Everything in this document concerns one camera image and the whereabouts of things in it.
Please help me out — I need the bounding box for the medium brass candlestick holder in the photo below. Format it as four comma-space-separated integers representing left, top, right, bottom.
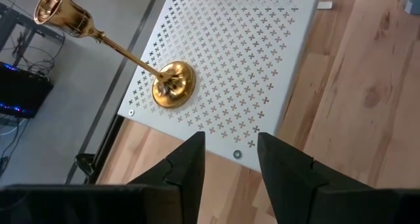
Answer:
33, 0, 197, 109

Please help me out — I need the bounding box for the teal candle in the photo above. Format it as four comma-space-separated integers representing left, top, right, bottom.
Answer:
404, 0, 420, 15

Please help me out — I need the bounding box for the black floor cable tangle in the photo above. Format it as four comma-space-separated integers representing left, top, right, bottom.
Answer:
9, 30, 66, 79

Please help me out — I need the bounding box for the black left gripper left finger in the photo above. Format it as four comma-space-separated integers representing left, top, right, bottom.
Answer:
127, 131, 207, 224

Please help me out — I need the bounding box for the black computer with blue lights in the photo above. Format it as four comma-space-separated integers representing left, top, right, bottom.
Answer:
0, 61, 55, 120

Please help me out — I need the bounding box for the white perforated metal shelf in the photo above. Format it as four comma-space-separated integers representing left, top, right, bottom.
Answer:
117, 0, 333, 172

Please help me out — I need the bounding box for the black aluminium rig frame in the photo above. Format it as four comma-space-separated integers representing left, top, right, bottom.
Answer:
87, 114, 126, 185

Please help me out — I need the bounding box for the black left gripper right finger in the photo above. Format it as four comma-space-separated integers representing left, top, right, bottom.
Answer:
257, 132, 375, 224

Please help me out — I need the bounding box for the dark metal stand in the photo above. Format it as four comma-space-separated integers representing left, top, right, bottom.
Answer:
0, 2, 65, 67

